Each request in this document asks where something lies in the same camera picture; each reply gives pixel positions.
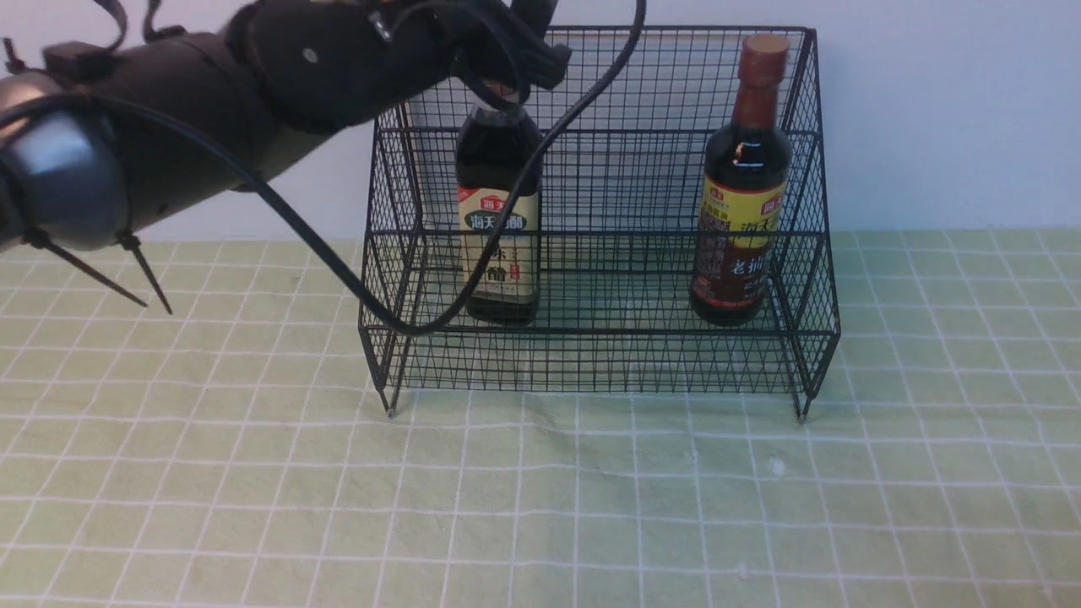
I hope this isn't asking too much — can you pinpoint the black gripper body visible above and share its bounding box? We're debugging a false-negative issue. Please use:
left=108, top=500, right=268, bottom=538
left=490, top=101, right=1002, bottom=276
left=439, top=1, right=573, bottom=97

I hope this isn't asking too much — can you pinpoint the vinegar bottle gold cap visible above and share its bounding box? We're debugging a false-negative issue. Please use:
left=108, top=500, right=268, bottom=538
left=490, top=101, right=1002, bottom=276
left=454, top=80, right=544, bottom=327

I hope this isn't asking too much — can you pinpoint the soy sauce bottle red cap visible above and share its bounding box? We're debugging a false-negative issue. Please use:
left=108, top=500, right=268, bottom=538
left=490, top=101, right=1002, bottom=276
left=688, top=34, right=791, bottom=327

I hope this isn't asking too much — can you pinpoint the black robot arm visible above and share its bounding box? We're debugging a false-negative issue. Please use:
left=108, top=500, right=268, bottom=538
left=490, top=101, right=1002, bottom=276
left=3, top=1, right=572, bottom=252

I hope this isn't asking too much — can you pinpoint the green checkered tablecloth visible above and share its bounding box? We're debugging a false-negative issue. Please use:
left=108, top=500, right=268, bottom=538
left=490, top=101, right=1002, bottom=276
left=1, top=230, right=1080, bottom=607

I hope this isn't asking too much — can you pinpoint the black wire mesh rack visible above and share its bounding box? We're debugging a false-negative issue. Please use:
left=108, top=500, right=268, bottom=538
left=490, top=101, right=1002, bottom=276
left=358, top=26, right=841, bottom=423

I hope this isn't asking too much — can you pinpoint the black cable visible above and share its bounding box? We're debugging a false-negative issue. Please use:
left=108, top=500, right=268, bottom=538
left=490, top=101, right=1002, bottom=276
left=0, top=0, right=648, bottom=338

